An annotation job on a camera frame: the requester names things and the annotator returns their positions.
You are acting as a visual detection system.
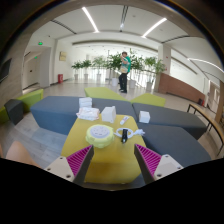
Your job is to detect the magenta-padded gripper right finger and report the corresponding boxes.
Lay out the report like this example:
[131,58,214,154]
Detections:
[134,143,185,185]

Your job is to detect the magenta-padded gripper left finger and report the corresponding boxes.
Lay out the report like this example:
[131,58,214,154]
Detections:
[44,144,96,187]

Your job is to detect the black charger block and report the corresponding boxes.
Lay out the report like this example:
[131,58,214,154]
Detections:
[121,128,129,144]

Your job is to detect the wide grey sofa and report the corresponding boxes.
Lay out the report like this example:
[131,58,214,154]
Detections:
[134,123,213,168]

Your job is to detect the round yellow-green power strip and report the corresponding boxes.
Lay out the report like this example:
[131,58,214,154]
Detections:
[85,123,115,149]

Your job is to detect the small white cube box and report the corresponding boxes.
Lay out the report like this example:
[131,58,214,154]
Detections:
[138,110,151,124]

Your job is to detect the grey sofa with white box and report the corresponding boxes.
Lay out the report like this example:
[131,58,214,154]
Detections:
[132,102,208,140]

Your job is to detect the wet wipes pack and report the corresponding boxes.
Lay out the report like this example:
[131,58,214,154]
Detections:
[75,106,101,122]

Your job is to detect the long grey sofa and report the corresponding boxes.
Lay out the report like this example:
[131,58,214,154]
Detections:
[29,95,138,136]

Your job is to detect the white tube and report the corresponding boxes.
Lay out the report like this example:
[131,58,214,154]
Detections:
[119,115,130,126]

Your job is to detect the tall white paper box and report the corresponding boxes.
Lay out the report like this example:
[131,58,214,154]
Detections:
[100,105,117,124]

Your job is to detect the yellow-green sofa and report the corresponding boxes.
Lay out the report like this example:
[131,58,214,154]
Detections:
[83,86,129,102]
[129,92,167,108]

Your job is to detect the wooden bench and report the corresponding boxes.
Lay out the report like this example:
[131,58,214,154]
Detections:
[186,102,224,156]

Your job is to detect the green seat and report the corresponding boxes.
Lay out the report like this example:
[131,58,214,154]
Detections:
[0,88,45,124]

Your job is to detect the dark grey ottoman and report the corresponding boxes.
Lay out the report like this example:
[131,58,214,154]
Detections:
[3,98,25,126]

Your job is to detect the row of potted plants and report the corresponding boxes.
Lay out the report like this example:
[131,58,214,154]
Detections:
[70,48,167,93]

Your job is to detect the person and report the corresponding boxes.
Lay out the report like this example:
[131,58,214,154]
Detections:
[118,50,132,94]

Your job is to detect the ceiling strip lights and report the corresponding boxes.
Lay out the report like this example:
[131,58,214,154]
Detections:
[81,6,224,74]

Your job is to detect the white coiled cable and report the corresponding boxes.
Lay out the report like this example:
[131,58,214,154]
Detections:
[113,127,146,139]

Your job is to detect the black wall screen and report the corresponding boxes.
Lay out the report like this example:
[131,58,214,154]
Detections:
[0,58,13,84]

